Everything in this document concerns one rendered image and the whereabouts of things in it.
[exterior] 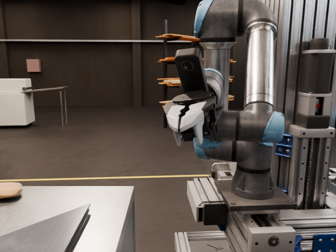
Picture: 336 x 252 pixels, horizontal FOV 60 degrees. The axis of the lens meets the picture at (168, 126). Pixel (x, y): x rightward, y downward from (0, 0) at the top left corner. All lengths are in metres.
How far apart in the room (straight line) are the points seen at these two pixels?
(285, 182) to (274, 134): 0.58
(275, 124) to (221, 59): 0.34
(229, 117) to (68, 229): 0.49
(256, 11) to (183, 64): 0.46
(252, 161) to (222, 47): 0.38
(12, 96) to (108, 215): 7.08
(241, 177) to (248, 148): 0.11
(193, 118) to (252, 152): 0.58
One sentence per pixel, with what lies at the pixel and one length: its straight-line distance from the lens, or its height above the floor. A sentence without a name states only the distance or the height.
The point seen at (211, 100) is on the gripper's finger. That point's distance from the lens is 0.50.
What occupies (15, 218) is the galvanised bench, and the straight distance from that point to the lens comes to 0.97.
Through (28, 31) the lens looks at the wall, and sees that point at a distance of 12.24.
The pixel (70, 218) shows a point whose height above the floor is 1.07.
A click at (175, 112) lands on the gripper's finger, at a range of 0.47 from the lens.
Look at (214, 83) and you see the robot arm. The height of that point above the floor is 1.44.
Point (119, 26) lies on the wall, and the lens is 11.53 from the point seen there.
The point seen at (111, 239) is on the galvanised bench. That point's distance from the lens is 0.79.
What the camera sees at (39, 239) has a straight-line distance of 0.80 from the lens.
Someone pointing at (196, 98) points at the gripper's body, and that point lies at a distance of 0.52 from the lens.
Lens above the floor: 1.47
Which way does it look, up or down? 11 degrees down
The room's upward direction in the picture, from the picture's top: straight up
